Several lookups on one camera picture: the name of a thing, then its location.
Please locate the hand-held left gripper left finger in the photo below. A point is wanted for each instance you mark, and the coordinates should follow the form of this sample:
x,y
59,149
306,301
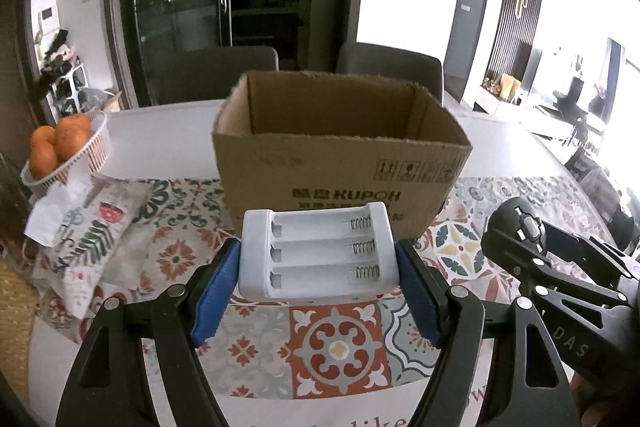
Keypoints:
x,y
215,297

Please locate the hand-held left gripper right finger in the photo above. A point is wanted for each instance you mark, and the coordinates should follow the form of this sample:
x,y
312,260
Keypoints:
x,y
422,302

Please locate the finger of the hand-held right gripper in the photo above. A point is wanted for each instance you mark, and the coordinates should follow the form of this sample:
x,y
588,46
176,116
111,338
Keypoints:
x,y
595,254
560,282

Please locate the white battery holder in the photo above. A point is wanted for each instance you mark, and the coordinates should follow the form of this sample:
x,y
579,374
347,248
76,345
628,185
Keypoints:
x,y
310,267

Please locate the brown cardboard box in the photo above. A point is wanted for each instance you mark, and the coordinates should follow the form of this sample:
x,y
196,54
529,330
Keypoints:
x,y
310,167

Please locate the chair with patterned cushion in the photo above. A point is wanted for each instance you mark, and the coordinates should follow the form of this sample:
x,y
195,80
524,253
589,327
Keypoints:
x,y
605,192

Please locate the tile patterned table mat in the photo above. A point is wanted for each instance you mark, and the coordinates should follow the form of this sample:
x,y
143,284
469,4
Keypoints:
x,y
335,347

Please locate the floral print cloth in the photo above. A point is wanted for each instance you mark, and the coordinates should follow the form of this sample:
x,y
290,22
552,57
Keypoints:
x,y
100,247

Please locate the white paper sheet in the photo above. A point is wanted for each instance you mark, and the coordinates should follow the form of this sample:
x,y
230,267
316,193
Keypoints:
x,y
55,212

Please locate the white low console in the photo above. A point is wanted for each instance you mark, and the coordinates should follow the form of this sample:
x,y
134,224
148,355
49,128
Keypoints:
x,y
492,99

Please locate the yellow decor items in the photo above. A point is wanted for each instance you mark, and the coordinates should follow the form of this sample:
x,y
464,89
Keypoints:
x,y
509,87

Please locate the white plastic basket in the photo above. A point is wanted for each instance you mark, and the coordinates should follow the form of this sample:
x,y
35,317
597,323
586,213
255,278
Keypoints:
x,y
92,152

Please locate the yellow woven mat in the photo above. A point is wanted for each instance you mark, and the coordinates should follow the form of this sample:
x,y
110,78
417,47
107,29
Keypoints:
x,y
15,332

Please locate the orange fruit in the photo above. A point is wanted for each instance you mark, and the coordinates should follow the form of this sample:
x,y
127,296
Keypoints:
x,y
42,137
42,162
72,134

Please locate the dark grey dining chair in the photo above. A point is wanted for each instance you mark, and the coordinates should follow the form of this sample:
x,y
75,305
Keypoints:
x,y
215,74
390,67

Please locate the grey plastic bag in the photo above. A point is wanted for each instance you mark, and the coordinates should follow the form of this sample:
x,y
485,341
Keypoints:
x,y
97,99

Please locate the white shoe rack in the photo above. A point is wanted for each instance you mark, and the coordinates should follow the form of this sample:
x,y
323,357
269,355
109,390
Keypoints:
x,y
62,82

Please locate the dark interior door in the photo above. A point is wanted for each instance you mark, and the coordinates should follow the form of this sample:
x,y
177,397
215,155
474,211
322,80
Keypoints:
x,y
465,22

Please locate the brown wooden door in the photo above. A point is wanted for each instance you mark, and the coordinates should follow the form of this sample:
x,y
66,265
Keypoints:
x,y
30,57

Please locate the dark slatted wall panel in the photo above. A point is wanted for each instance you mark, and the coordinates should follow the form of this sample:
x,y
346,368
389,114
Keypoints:
x,y
525,42

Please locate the white wall intercom panel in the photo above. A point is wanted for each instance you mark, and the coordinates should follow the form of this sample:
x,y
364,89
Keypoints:
x,y
46,14

